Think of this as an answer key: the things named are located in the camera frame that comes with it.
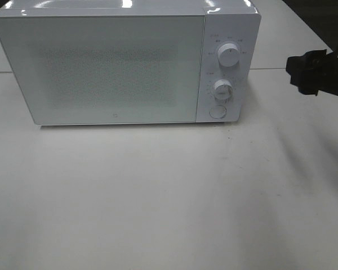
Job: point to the white timer knob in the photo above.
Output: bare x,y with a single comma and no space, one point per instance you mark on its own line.
222,89

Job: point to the round door release button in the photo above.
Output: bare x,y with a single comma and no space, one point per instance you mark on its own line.
218,112

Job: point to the white microwave oven body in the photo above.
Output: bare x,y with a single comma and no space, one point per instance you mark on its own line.
224,21

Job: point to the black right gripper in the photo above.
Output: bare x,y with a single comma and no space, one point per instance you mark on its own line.
321,72

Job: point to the upper white power knob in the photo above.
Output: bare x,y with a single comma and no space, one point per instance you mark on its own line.
228,54

